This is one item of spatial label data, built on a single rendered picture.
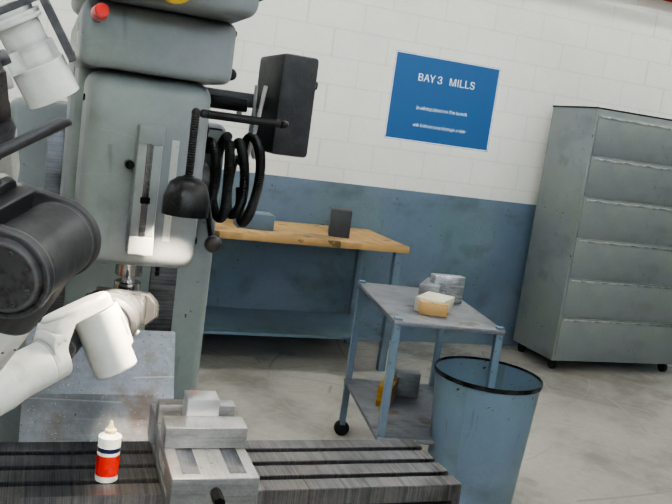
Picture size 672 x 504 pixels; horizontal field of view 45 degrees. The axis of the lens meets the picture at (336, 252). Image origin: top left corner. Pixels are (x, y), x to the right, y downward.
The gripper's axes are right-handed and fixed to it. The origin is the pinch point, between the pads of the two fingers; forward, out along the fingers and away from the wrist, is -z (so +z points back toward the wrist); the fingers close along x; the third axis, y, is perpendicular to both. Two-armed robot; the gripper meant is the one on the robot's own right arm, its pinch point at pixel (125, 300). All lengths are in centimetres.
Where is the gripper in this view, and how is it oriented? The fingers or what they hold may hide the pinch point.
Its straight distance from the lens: 149.5
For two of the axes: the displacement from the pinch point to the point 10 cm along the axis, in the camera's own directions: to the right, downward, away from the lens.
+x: -9.9, -1.2, -1.2
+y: -1.4, 9.8, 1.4
